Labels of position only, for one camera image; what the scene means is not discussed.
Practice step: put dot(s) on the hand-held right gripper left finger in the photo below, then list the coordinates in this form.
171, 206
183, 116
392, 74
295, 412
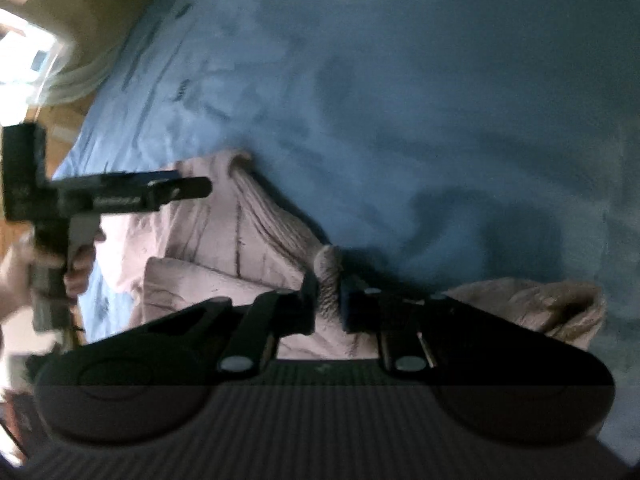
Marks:
306, 310

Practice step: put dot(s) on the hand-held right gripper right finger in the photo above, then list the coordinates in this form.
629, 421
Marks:
348, 307

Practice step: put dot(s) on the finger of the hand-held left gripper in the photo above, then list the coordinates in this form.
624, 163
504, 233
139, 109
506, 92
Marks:
185, 187

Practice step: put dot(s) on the pink knitted sweater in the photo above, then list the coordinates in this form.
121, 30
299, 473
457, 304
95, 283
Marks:
215, 255

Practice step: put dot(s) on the person's left forearm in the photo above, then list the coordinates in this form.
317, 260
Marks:
15, 285

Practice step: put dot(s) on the person's left hand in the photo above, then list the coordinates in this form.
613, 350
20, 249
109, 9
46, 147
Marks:
82, 265

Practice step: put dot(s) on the white sheer curtain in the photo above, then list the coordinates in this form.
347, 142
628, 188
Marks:
85, 75

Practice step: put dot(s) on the blue floral bed sheet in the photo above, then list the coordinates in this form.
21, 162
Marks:
400, 110

